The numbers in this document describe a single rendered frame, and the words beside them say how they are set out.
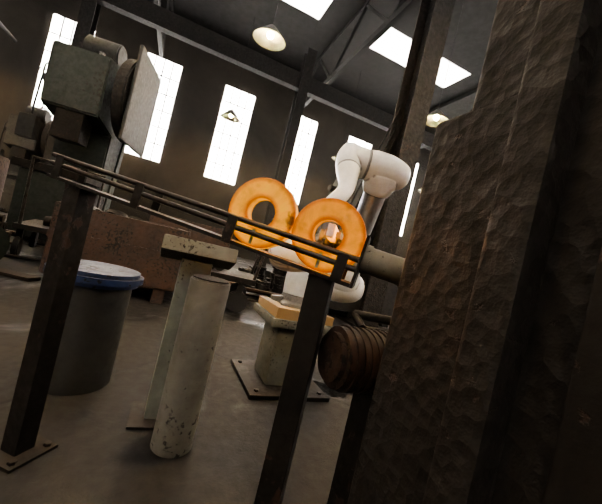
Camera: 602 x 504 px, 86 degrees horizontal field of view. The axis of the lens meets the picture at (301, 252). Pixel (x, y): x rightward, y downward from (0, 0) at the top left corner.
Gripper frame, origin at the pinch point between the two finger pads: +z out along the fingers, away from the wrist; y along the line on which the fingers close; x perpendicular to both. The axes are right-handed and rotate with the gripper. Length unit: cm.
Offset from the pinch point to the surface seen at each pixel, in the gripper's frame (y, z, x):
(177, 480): 26, -16, -70
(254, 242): 15.3, 3.7, -6.1
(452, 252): -18.4, 29.3, -4.3
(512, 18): -18.8, 32.2, 22.8
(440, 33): -19, -295, 311
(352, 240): -4.9, 4.2, -1.2
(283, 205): 10.9, 4.5, 2.9
